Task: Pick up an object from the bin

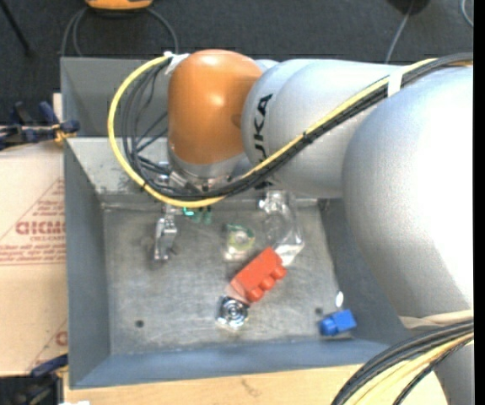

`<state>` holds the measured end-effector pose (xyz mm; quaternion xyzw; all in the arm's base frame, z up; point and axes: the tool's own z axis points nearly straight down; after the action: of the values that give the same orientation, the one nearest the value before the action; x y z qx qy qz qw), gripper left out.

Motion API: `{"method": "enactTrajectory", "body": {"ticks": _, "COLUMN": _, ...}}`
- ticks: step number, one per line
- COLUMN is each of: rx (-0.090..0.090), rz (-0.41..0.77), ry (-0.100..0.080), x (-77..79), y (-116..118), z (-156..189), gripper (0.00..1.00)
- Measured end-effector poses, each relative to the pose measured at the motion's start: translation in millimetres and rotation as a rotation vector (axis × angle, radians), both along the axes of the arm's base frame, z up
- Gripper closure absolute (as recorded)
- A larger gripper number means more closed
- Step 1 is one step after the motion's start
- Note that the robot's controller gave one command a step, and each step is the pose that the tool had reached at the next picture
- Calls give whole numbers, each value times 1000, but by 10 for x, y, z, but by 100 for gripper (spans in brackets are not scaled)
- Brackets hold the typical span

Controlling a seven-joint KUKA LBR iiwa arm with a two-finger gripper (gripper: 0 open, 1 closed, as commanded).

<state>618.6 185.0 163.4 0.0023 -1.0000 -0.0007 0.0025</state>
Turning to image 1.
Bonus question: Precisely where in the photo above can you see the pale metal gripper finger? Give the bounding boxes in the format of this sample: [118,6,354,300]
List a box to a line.
[164,217,180,262]
[154,217,167,262]

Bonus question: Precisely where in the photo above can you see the grey metal bin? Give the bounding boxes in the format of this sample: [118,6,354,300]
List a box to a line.
[59,56,395,390]

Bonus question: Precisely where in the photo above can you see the clear cup with green inside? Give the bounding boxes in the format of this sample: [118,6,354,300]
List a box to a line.
[220,221,256,263]

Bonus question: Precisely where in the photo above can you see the red toy building brick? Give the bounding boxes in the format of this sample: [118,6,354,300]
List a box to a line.
[229,246,288,304]

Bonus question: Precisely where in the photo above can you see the shiny round metal lid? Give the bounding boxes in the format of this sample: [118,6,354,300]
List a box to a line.
[215,294,251,332]

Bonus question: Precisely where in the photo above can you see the brown cardboard board, red print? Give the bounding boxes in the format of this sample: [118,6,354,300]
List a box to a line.
[0,141,69,379]

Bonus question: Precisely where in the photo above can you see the blue toy building brick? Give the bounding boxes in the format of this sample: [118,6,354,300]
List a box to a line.
[318,309,358,337]

